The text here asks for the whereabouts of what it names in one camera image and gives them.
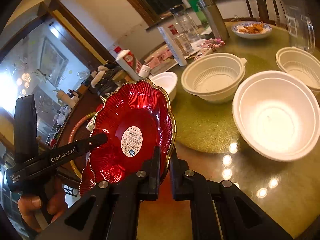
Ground black quilted fur bag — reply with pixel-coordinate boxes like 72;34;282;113
91;62;126;99

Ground steel thermos flask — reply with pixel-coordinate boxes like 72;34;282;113
198;0;229;41

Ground pink wrapped candies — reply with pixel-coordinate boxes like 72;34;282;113
200;38;225;52

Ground green plastic bottle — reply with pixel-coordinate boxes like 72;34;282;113
187;0;209;29

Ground small glass red-cap bottle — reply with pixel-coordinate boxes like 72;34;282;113
168;24;194;56

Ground dark wooden chair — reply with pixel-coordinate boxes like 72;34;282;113
245;0;280;25

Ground person's left hand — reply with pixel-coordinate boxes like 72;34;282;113
18;177;68;233

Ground cream plastic bowl with tab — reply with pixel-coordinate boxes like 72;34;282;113
181;53;247;103

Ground green round turntable mat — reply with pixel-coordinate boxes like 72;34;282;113
171;55;283;155

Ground clear bottle black lid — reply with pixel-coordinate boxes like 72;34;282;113
170;5;200;43

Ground red plate with sticker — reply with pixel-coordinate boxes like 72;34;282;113
89;79;176;183

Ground white red liquor bottle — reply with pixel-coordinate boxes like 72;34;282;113
114;46;142;81

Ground tall white blue tube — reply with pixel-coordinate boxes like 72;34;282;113
157;26;187;67

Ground cream plastic bowl right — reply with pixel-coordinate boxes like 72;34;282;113
276;47;320;95

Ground clear glass pitcher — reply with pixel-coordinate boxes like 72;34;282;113
285;6;316;53

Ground small white green bottle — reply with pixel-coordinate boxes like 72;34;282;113
86;113;98;132

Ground cream tumbler mug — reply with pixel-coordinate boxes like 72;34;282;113
56;89;76;108

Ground red scalloped plate left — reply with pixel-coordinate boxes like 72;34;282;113
69;159;96;197

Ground pink cloth on tray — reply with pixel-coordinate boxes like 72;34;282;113
146;49;172;69

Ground small white foam bowl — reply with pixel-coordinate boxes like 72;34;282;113
150;72;178;102

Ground white tray with books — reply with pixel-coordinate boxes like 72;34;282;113
150;56;177;76

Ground large white foam bowl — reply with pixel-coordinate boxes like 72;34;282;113
232;70;319;162

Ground blue white food plate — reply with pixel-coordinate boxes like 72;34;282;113
231;21;272;40

